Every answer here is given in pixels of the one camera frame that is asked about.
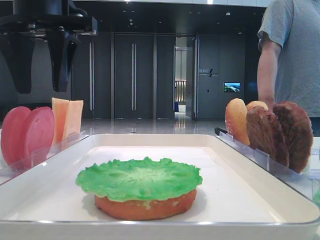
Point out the red tomato slice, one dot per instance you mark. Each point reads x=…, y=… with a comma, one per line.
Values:
x=10, y=133
x=38, y=131

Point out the tan bun slice inner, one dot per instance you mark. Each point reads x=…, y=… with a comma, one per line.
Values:
x=236, y=120

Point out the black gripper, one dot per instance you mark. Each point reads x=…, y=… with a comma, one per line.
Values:
x=60, y=21

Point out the tan bun slice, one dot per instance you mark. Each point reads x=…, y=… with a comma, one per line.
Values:
x=236, y=120
x=256, y=103

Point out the clear acrylic rack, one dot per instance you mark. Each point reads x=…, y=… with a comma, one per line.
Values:
x=10, y=171
x=303, y=182

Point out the clear acrylic right rack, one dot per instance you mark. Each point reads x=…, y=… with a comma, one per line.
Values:
x=303, y=182

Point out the brown meat patty inner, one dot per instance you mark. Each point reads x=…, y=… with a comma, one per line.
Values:
x=265, y=133

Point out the bottom bun on tray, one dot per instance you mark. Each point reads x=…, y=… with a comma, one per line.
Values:
x=145, y=210

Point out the green lettuce leaf on bun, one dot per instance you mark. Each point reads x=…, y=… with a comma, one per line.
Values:
x=143, y=180

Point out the person in grey shirt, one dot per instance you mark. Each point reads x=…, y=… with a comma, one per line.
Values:
x=295, y=26

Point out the brown meat patty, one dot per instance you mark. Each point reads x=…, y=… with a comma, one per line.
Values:
x=265, y=133
x=298, y=133

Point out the wall screen display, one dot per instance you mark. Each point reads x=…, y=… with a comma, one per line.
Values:
x=232, y=87

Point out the green lettuce leaf right rack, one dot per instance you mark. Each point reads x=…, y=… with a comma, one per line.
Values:
x=316, y=196

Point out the orange cheese slice inner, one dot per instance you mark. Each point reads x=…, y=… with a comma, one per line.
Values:
x=73, y=118

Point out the tan bun slice outer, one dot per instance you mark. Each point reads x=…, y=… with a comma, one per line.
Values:
x=256, y=103

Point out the orange cheese slice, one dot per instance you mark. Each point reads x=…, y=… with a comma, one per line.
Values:
x=73, y=118
x=59, y=108

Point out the white metal tray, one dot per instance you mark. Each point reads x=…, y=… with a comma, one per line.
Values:
x=238, y=199

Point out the clear acrylic left rack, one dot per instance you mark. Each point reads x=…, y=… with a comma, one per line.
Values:
x=10, y=171

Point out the red tomato slice in rack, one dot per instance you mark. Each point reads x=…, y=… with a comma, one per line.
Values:
x=10, y=133

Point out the orange cheese slice outer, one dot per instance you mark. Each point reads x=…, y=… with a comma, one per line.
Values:
x=59, y=108

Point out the brown meat patty outer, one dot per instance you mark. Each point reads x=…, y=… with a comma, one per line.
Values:
x=298, y=133

